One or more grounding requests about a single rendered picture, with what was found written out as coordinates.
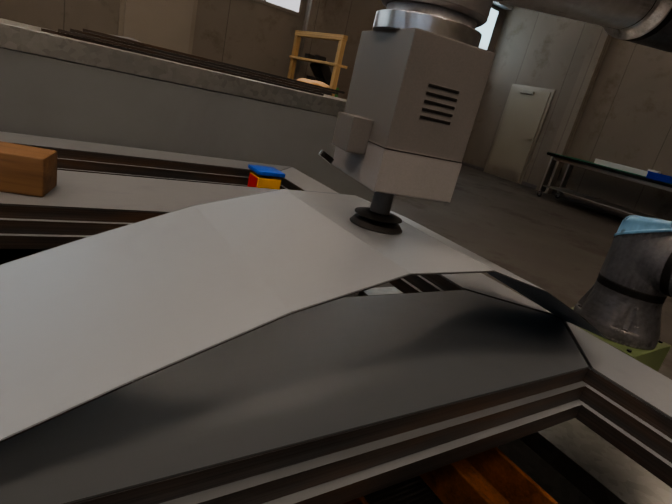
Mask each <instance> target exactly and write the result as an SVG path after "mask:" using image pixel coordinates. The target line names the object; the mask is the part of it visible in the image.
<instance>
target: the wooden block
mask: <svg viewBox="0 0 672 504"><path fill-rule="evenodd" d="M56 185H57V151H55V150H50V149H44V148H38V147H32V146H26V145H20V144H14V143H8V142H2V141H0V192H7V193H15V194H22V195H29V196H36V197H44V196H45V195H46V194H47V193H48V192H49V191H51V190H52V189H53V188H54V187H55V186H56Z"/></svg>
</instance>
